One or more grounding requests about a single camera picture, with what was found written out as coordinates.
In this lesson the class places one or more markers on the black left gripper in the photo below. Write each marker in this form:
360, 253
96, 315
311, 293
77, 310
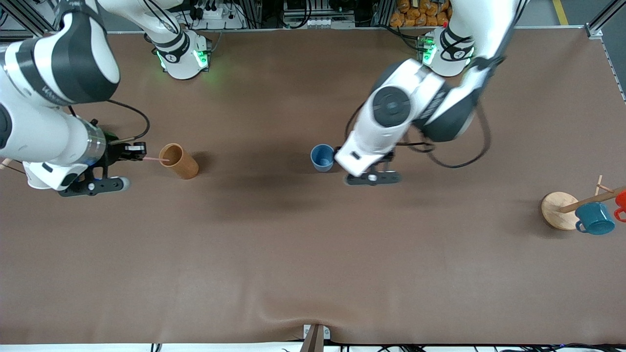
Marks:
390, 157

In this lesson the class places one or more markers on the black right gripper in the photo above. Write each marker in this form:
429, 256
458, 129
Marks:
116, 151

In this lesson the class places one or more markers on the blue cup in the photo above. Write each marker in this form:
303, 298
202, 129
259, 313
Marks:
322, 157

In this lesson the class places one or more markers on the pink chopstick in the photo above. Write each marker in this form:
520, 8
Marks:
156, 159

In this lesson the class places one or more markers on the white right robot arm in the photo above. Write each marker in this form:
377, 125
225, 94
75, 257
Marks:
49, 73

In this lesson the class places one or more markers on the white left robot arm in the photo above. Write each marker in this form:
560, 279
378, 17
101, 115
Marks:
391, 105

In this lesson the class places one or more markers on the brown cork cup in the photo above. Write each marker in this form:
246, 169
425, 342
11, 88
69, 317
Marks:
182, 164

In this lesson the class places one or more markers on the white cup printed bottom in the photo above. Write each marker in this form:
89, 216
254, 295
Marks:
33, 178

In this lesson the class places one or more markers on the white connector block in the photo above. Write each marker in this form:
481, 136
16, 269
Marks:
320, 22

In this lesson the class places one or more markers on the white power strip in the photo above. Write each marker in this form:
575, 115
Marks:
217, 17

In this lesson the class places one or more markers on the bag of orange bread rolls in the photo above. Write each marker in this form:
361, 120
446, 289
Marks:
420, 13

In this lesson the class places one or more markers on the wooden mug tree stand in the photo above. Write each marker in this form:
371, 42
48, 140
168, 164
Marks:
557, 211

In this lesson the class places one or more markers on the teal mug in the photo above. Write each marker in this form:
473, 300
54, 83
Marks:
595, 219

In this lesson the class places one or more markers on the orange mug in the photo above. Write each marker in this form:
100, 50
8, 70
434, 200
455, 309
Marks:
621, 203

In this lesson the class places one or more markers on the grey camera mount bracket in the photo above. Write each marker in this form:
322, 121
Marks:
315, 337

